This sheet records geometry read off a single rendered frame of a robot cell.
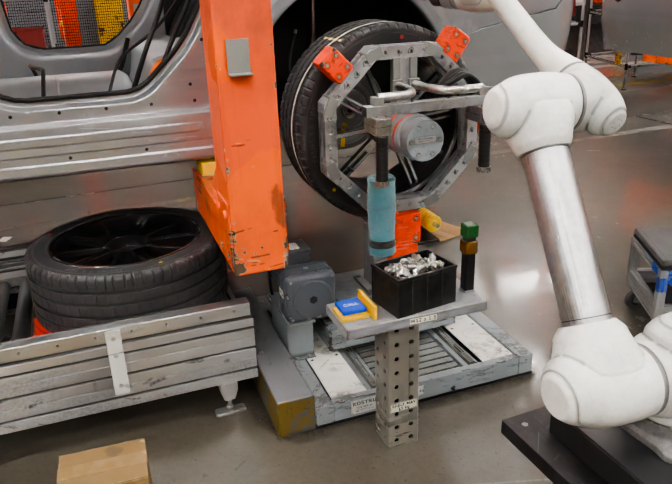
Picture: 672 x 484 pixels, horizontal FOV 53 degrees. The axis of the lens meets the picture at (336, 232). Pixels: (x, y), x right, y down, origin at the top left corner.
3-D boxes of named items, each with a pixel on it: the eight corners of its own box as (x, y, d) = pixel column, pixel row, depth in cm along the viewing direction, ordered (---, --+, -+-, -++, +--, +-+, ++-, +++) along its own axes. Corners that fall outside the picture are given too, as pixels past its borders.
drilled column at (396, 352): (404, 421, 214) (404, 303, 199) (418, 440, 206) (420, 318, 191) (375, 429, 211) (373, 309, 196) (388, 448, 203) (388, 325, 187)
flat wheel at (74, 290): (180, 247, 285) (173, 194, 277) (263, 301, 236) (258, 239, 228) (15, 293, 249) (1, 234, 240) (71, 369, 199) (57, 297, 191)
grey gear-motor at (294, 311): (304, 305, 274) (299, 224, 261) (341, 356, 237) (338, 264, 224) (260, 314, 268) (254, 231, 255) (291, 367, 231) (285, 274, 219)
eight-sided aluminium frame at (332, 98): (465, 194, 241) (471, 36, 222) (475, 200, 236) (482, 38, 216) (321, 217, 224) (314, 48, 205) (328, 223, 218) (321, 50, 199)
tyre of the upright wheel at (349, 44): (360, 234, 261) (477, 110, 261) (385, 257, 240) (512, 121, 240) (239, 118, 230) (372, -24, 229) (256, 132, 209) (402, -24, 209)
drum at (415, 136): (414, 146, 228) (415, 104, 223) (445, 161, 209) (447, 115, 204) (376, 150, 223) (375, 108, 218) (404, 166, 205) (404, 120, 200)
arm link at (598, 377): (679, 419, 133) (588, 443, 126) (622, 416, 148) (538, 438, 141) (583, 57, 146) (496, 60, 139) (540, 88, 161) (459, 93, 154)
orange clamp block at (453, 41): (445, 60, 223) (459, 36, 221) (457, 63, 216) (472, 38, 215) (429, 49, 219) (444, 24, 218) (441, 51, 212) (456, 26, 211)
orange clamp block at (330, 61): (345, 64, 211) (325, 44, 207) (355, 67, 204) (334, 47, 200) (331, 81, 211) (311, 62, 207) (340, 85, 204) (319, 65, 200)
